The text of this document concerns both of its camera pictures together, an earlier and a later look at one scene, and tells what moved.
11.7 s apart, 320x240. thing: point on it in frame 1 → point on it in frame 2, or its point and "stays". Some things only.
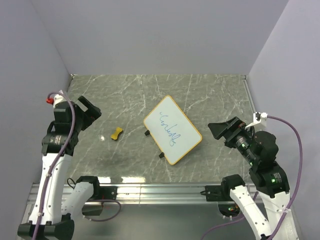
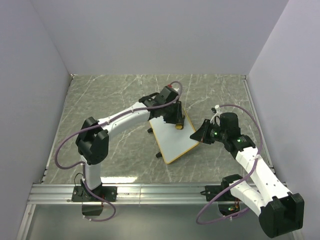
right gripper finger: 218,129 → 202,134
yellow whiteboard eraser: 114,136 → 178,127
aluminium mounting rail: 140,193 stays
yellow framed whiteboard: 172,130 stays
